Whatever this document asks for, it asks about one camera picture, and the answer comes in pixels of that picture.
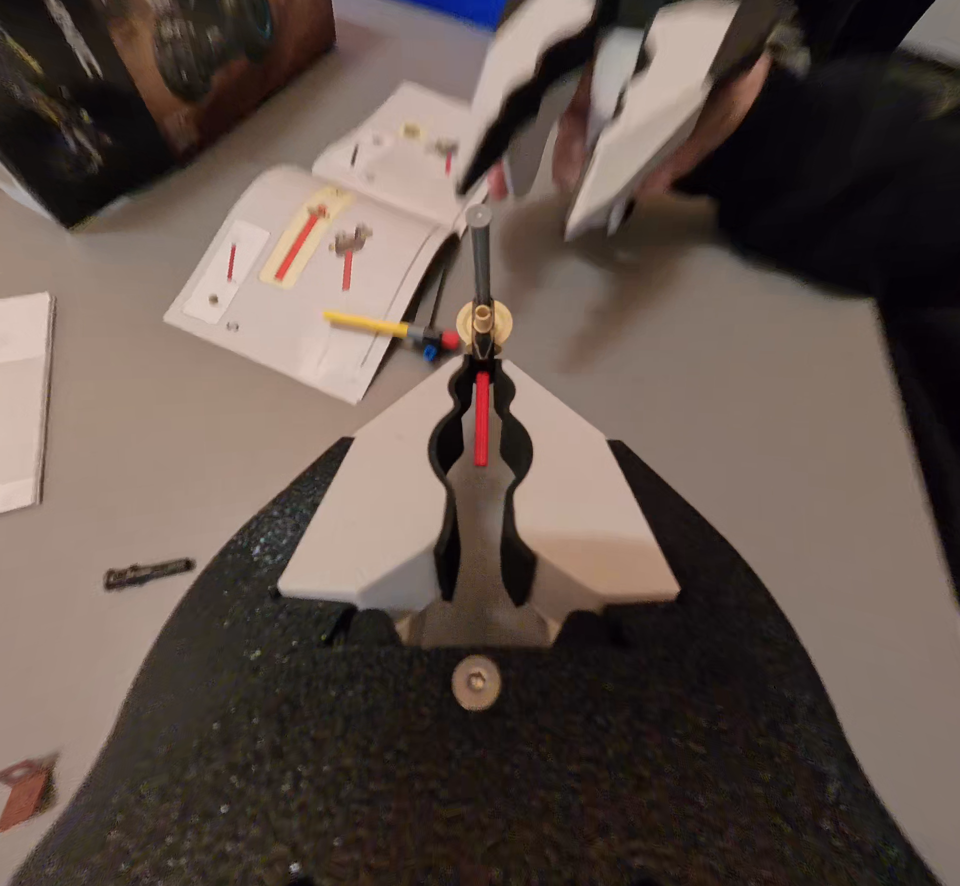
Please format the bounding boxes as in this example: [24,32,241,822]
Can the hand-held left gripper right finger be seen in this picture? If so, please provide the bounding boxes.
[483,357,682,615]

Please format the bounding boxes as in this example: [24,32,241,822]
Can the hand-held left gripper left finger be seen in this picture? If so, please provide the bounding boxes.
[277,357,481,616]

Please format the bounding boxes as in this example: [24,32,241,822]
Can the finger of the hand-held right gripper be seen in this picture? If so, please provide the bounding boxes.
[564,0,744,241]
[457,0,603,196]

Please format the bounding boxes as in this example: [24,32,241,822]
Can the gear and axle toy assembly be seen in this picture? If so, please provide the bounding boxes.
[456,203,516,469]

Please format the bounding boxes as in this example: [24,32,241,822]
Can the person's right forearm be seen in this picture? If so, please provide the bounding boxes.
[671,0,960,302]

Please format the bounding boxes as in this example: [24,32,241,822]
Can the dark toy set box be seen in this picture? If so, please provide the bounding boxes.
[0,0,337,230]

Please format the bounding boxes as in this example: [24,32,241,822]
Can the person's right hand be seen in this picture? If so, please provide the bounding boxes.
[556,53,774,201]

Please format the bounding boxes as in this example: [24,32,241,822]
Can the yellow axle toy subassembly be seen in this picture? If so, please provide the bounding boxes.
[323,309,462,363]

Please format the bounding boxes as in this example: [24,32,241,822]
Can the black toy pin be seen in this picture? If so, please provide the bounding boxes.
[102,557,198,593]

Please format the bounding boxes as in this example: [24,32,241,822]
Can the open instruction booklet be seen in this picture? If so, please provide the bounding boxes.
[163,81,515,406]

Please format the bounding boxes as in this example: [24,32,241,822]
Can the closed instruction booklet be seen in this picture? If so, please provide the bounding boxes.
[0,291,57,515]

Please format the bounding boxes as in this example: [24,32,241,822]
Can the brown toy piece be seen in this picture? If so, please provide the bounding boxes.
[0,752,60,835]

